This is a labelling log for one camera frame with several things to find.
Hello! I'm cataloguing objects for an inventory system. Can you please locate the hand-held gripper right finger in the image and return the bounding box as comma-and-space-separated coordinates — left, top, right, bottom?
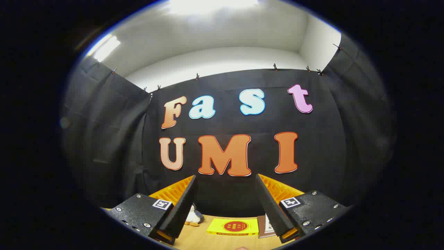
256, 174, 349, 243

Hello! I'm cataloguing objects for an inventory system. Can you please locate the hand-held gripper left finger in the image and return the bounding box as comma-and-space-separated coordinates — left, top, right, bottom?
108, 175, 199, 245

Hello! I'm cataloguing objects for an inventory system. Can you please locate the white cover book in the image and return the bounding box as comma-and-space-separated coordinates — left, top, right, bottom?
264, 214, 276, 233

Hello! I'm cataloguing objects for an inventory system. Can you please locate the brown cover book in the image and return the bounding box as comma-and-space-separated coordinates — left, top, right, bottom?
257, 215, 277, 239

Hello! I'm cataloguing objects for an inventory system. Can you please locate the penguin plush toy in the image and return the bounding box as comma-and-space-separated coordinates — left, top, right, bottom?
185, 204, 204, 227

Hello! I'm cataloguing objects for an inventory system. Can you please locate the yellow book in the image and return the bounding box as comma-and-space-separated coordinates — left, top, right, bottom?
207, 218, 259, 236

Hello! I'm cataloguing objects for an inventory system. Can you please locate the ceiling light panel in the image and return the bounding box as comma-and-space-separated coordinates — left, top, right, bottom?
87, 34, 121, 62

